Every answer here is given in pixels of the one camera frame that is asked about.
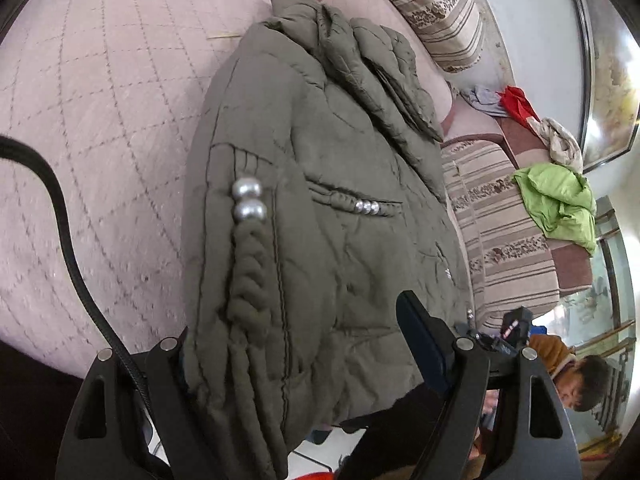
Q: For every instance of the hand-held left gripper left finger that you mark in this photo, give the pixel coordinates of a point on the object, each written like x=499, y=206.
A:
x=165, y=360

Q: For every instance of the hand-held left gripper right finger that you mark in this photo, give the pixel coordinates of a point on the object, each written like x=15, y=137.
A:
x=425, y=350

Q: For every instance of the olive quilted hooded jacket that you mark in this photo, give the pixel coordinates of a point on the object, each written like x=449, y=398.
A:
x=325, y=260

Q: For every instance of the striped side cushion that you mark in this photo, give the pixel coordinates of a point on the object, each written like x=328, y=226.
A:
x=500, y=230

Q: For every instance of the painted glass panel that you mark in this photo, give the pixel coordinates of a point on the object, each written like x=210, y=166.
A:
x=607, y=270

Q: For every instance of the green garment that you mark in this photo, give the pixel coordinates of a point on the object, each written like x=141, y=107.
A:
x=555, y=195

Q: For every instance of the white cloth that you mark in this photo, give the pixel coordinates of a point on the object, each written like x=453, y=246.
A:
x=560, y=145

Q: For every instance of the red cloth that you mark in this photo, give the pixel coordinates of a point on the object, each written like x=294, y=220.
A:
x=515, y=102

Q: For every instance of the grey-blue cloth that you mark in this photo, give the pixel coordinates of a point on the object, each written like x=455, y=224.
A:
x=482, y=100

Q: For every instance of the bed with pink quilted sheet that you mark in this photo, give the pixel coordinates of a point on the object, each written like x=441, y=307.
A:
x=100, y=110

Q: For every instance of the striped floral pillow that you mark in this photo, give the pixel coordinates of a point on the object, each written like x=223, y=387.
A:
x=435, y=15

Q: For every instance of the framed wall picture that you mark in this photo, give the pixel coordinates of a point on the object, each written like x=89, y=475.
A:
x=610, y=85

